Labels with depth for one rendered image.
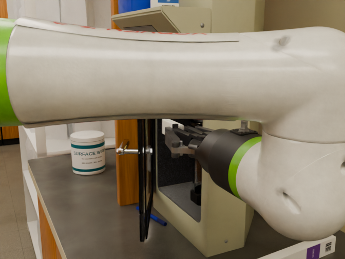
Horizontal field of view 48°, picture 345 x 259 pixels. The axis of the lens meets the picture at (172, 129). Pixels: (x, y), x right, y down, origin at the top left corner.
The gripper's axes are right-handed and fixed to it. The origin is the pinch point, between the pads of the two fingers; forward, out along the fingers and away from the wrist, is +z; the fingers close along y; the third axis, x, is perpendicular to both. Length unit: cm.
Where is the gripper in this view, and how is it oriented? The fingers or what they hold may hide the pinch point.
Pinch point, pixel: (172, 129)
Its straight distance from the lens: 74.6
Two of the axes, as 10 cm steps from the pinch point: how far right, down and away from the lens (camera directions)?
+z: -4.4, -2.1, 8.8
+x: -0.1, 9.7, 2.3
